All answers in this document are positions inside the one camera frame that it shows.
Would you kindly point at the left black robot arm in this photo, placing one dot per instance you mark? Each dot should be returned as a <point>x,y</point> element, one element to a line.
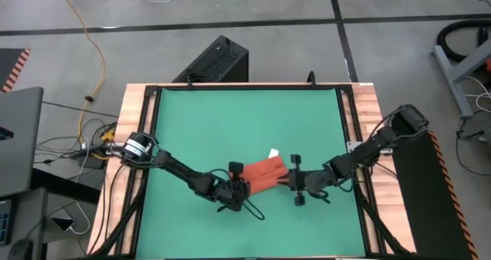
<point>176,170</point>

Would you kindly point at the black mat with hazard stripes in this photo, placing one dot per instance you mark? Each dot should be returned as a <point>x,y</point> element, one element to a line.
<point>9,66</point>
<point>426,198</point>

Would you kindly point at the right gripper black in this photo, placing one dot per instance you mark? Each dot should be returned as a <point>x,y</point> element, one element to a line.
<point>297,181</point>

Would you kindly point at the black phone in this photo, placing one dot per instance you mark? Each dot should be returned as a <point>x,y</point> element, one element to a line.
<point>63,223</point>

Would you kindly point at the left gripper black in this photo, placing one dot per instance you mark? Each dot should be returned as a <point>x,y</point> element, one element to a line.
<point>241,198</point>

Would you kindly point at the grey laptop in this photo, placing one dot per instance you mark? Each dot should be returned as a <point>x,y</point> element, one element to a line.
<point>19,137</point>

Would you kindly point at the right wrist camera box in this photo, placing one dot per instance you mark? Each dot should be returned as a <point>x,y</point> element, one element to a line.
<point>312,181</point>

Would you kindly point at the black side desk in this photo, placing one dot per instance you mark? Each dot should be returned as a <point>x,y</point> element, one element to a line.
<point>65,187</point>

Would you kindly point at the orange towel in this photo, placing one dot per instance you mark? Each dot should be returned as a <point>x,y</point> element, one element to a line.
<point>264,175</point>

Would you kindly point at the black computer tower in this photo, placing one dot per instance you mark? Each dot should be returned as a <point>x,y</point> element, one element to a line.
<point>215,60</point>

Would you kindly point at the black computer mouse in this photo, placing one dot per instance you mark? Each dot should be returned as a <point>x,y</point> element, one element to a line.
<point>19,250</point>

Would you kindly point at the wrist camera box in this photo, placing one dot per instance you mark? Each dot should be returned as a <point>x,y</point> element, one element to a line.
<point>230,191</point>
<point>312,181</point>

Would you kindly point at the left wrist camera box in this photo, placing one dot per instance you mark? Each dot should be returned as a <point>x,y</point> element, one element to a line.
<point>230,191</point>

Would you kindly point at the grey metal stand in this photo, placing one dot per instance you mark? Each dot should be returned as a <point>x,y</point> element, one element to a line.
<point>456,76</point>

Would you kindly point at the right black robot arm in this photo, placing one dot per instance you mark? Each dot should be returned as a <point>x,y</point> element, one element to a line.
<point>368,149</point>

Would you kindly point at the black clamp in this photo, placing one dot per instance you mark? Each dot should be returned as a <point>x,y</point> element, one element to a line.
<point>188,81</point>
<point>312,79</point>

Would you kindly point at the green table mat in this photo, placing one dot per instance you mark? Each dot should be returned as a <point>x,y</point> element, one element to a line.
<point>230,118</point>

